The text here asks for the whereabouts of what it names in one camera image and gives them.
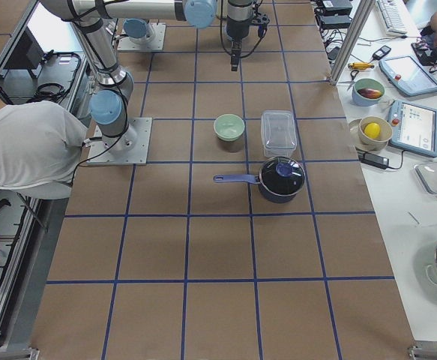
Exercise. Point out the yellow lemon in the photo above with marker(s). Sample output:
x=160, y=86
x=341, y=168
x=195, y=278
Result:
x=372, y=130

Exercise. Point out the scissors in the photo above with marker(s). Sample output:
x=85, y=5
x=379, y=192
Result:
x=353, y=74

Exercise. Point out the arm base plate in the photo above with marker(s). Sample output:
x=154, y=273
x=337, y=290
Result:
x=132, y=148
x=152, y=41

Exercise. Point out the yellow handled tool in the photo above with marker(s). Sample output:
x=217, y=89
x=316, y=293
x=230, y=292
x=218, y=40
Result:
x=360, y=66

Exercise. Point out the beige bowl with lemon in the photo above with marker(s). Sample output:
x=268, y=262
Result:
x=385, y=135

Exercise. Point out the lower teach pendant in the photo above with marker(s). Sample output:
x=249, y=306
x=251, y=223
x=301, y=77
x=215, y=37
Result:
x=414, y=128

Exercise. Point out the clear plastic container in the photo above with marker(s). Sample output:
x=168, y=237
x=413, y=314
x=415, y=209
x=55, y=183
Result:
x=278, y=133

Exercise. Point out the teach pendant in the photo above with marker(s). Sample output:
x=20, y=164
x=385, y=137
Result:
x=414, y=128
x=408, y=76

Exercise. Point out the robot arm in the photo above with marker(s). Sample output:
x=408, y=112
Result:
x=87, y=18
x=138, y=30

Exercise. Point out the white keyboard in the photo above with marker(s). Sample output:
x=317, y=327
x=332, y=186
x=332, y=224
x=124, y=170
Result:
x=390, y=16

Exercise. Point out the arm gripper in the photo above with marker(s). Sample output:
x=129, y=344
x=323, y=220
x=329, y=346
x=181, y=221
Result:
x=236, y=31

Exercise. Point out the aluminium frame post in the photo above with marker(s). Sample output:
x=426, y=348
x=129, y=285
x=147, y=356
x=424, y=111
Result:
x=358, y=21

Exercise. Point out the black monitor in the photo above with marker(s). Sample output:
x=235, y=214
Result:
x=27, y=55

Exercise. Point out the person in white shirt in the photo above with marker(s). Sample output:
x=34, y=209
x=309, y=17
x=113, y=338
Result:
x=39, y=142

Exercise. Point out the blue saucepan with lid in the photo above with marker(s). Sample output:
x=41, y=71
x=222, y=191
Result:
x=279, y=179

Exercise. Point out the black power adapter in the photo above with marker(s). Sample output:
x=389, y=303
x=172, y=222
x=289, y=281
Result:
x=374, y=160

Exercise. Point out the green bowl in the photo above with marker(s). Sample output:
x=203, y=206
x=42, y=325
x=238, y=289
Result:
x=229, y=127

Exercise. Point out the blue bowl with fruit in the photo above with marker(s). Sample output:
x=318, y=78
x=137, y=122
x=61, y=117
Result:
x=367, y=92

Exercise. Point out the upper teach pendant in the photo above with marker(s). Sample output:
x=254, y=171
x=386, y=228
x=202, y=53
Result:
x=408, y=76

